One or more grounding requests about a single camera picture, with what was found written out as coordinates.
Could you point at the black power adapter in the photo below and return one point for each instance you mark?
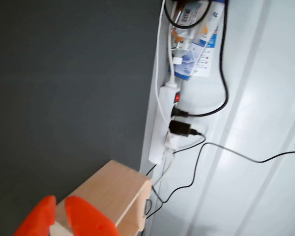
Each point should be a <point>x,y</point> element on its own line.
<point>179,127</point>

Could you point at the open wooden box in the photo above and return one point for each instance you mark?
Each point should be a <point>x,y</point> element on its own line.
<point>113,182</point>

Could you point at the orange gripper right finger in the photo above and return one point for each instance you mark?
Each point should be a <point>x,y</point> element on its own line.
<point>93,221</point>

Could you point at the white power strip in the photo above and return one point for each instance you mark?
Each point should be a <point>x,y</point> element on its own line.
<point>162,123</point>

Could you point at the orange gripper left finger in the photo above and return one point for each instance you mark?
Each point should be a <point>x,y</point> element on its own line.
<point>37,218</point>

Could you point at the white power adapter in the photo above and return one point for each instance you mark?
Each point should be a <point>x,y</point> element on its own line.
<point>171,141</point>

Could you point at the blue and white package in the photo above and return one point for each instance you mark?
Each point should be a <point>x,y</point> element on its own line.
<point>201,49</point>

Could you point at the dark grey mat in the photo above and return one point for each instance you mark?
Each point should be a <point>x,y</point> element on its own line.
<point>64,86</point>

